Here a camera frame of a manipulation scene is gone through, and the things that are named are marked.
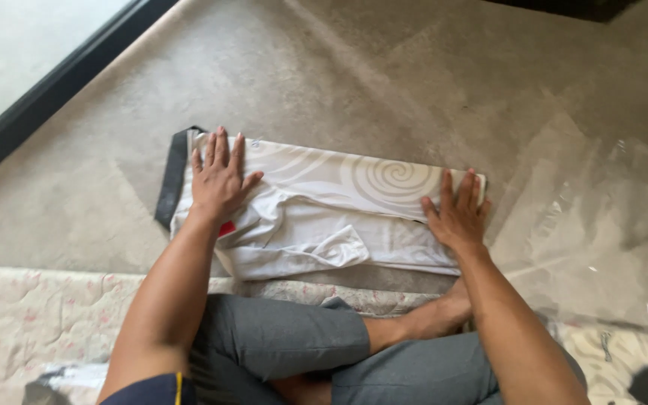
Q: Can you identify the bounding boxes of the person's right hand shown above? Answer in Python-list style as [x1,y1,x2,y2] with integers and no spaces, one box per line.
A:
[421,168,492,255]

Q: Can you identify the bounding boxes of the white swirl-print garment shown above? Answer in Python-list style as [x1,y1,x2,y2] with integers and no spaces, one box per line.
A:
[154,126,488,282]

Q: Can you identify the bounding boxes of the person's navy sleeve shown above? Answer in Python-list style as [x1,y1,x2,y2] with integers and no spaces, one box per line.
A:
[99,372,197,405]

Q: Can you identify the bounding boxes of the black-framed glass door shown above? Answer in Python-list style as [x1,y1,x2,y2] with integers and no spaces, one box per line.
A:
[0,0,180,195]

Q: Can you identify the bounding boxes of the person's left hand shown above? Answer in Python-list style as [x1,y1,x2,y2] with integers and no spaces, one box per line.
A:
[190,126,264,224]

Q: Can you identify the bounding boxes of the person's grey trousers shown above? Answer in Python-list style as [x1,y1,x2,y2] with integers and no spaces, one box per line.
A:
[189,294,588,405]

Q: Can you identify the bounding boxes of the white and black wrapped cloth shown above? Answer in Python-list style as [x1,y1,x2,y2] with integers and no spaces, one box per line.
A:
[22,363,112,405]

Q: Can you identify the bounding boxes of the clear plastic bag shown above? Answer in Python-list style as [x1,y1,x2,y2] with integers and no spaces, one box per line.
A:
[486,110,648,341]

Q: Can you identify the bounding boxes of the quilted floral mat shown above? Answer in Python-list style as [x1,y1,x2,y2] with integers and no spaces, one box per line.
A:
[0,265,561,405]

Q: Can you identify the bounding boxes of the dark furniture edge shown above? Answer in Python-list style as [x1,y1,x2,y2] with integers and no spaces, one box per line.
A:
[481,0,642,24]

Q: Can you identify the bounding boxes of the person's bare foot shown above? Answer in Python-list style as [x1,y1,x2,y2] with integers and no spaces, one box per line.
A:
[362,277,474,356]

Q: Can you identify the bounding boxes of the packaged white swirl-print cloth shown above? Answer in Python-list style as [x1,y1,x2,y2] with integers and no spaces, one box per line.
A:
[552,322,648,405]

